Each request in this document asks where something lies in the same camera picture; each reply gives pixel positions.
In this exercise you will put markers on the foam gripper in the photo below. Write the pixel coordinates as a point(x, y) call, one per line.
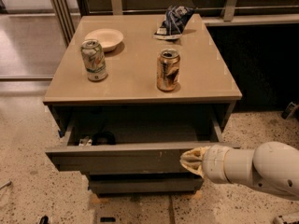
point(215, 163)

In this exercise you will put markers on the grey top drawer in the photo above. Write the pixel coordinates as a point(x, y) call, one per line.
point(143, 146)

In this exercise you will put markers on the grey drawer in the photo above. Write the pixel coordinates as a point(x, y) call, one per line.
point(143, 146)
point(145, 183)

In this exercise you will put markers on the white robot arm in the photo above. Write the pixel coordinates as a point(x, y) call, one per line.
point(272, 167)

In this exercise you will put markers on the grey bottom drawer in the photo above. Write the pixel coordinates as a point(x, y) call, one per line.
point(145, 183)

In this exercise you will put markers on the grey drawer cabinet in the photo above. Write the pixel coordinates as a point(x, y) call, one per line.
point(130, 89)

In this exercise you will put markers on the black object in drawer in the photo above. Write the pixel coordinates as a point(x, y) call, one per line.
point(104, 138)

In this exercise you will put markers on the shiny wrapper in drawer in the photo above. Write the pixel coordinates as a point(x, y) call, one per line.
point(86, 141)

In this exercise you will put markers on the orange brown soda can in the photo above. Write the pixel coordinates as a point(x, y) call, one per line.
point(168, 62)

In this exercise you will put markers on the grey device on floor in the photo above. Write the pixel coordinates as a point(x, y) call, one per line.
point(287, 219)

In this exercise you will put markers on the green white soda can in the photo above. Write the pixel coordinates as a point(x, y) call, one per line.
point(94, 60)

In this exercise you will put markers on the blue white sneaker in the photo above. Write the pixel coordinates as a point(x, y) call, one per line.
point(174, 23)

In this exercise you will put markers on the white bowl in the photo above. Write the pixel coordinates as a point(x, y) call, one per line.
point(109, 39)

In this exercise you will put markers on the black object on floor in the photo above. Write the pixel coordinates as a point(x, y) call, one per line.
point(44, 220)

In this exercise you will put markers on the metal rod on floor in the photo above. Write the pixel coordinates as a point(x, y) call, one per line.
point(6, 184)

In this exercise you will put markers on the dark object by wall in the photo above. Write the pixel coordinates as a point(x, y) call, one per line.
point(289, 110)

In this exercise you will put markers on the metal railing frame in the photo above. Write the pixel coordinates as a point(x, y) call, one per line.
point(214, 12)

